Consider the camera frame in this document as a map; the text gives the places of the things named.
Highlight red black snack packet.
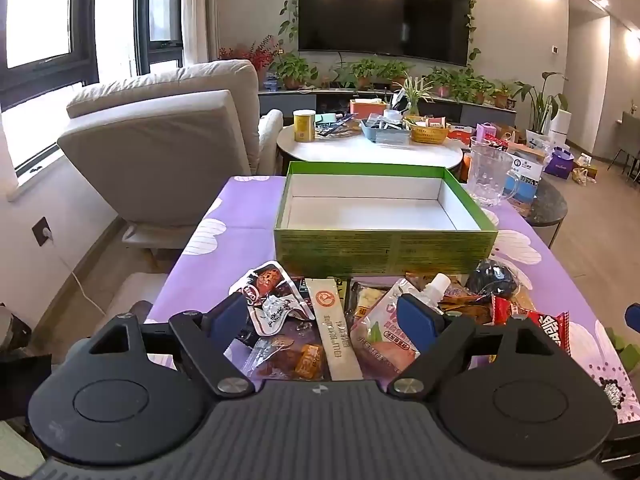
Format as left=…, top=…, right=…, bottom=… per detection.
left=229, top=261, right=301, bottom=307

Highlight beige recliner armchair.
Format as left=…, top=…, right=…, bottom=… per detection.
left=57, top=59, right=284, bottom=251

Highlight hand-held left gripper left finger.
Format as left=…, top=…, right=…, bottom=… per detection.
left=85, top=292, right=254, bottom=398

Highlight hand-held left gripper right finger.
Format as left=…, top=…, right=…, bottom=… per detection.
left=387, top=293, right=572, bottom=398

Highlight grey television cabinet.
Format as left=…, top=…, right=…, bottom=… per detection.
left=257, top=87, right=518, bottom=127

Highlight yellow can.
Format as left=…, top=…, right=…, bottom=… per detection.
left=293, top=109, right=317, bottom=143

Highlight red crisp snack packet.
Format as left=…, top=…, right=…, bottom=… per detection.
left=492, top=296, right=571, bottom=357

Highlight yellow cube snack packet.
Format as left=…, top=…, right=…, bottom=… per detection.
left=352, top=281, right=398, bottom=321

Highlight tall broad-leaf plant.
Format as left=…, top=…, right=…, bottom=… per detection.
left=515, top=71, right=569, bottom=133

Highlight wall-mounted black television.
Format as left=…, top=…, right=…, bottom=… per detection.
left=298, top=0, right=472, bottom=67

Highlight blue plastic tray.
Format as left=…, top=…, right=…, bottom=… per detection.
left=361, top=114, right=412, bottom=146

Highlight orange tissue box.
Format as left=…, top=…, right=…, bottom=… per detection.
left=350, top=99, right=388, bottom=120

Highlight pink spouted jelly pouch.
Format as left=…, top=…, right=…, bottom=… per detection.
left=350, top=273, right=453, bottom=376

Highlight blue white carton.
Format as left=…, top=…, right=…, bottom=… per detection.
left=505, top=152, right=546, bottom=216

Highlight red flower arrangement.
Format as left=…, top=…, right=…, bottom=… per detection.
left=219, top=35, right=283, bottom=83

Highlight white snack packet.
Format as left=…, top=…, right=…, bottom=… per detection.
left=248, top=292, right=317, bottom=336

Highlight row of potted green plants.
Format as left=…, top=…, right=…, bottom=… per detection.
left=272, top=52, right=518, bottom=110

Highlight dark wall socket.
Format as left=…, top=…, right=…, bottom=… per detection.
left=31, top=216, right=54, bottom=247

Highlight green cardboard box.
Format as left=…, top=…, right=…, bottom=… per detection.
left=274, top=161, right=499, bottom=277

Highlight grey dining chair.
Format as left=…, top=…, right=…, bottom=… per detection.
left=607, top=110, right=640, bottom=183

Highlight beige long snack packet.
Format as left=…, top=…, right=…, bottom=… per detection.
left=305, top=277, right=365, bottom=381

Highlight orange brown snack packet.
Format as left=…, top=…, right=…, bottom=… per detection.
left=245, top=335, right=331, bottom=382

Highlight black framed window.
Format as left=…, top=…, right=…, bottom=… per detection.
left=0, top=0, right=183, bottom=177

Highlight cream curtain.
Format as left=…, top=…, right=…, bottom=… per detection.
left=182, top=0, right=221, bottom=66

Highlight spider plant in glass vase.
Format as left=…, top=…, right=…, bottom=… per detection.
left=395, top=75, right=436, bottom=117

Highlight purple gift bag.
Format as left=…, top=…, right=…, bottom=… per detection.
left=544, top=146, right=576, bottom=180

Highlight clear glass pitcher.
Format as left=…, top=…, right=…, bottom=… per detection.
left=467, top=144, right=521, bottom=207

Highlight white humidifier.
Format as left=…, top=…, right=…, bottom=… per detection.
left=547, top=110, right=572, bottom=148

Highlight dark round side table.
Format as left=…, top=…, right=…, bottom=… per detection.
left=500, top=175, right=569, bottom=250

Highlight dark cloth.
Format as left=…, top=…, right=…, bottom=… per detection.
left=0, top=305, right=53, bottom=411

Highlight round white coffee table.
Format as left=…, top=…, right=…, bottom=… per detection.
left=276, top=122, right=463, bottom=177

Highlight purple floral tablecloth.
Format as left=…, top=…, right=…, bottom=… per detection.
left=144, top=175, right=640, bottom=426

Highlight beige footstool wooden legs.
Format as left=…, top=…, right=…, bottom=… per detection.
left=121, top=222, right=201, bottom=270

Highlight dark snack packet pile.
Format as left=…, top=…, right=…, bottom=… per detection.
left=316, top=118, right=362, bottom=139

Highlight yellow woven basket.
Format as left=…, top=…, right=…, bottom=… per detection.
left=405, top=116, right=451, bottom=145

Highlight white power cable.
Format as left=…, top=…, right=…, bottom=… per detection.
left=46, top=232, right=108, bottom=318

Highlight dark round vacuum packet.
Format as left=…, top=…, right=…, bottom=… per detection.
left=465, top=259, right=521, bottom=303

